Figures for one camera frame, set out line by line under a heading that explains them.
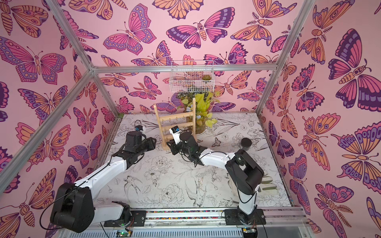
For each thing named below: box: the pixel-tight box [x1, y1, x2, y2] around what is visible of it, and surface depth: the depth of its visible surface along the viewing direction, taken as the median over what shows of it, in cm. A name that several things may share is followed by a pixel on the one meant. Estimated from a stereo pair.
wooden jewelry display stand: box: [153, 97, 197, 151], surface depth 86 cm
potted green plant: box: [176, 91, 221, 134], surface depth 97 cm
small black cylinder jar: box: [240, 137, 253, 151], surface depth 100 cm
